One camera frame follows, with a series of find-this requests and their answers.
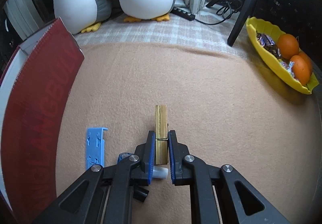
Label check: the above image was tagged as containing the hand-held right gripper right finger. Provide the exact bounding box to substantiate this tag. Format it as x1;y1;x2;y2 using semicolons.
168;130;292;224

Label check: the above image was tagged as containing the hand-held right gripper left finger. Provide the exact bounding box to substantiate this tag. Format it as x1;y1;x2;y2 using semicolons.
33;130;156;224

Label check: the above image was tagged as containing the small clear blue bottle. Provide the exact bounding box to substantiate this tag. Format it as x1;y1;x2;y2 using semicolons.
118;153;168;180

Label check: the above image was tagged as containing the wooden clothespin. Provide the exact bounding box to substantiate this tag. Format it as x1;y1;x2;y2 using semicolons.
155;105;168;165

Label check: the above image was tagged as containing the black cylinder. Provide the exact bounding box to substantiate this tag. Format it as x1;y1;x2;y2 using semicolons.
133;185;149;203

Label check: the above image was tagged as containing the blue plastic clip piece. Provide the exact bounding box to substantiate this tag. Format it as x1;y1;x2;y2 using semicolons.
86;126;108;170

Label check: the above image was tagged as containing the red cardboard box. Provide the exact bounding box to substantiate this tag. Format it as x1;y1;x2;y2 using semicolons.
0;16;85;214

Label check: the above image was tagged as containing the checked beige cloth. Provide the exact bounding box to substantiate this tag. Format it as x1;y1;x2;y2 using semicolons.
73;9;254;61

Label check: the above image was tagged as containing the yellow fruit bowl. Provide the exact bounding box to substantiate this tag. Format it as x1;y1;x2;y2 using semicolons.
245;16;319;95

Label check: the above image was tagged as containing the black power strip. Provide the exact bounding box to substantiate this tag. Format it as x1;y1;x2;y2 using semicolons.
171;6;196;21

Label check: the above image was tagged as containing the pile of wrapped candies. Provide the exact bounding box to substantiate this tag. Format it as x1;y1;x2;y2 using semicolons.
255;32;302;81

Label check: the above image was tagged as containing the black tripod stand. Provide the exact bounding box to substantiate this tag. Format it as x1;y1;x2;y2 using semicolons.
206;0;262;47

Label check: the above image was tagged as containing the orange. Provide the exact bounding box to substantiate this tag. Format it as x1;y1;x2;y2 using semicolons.
289;55;312;86
277;34;300;60
298;51;314;76

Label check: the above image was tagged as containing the black cable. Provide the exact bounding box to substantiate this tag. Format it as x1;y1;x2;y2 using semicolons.
195;0;243;25

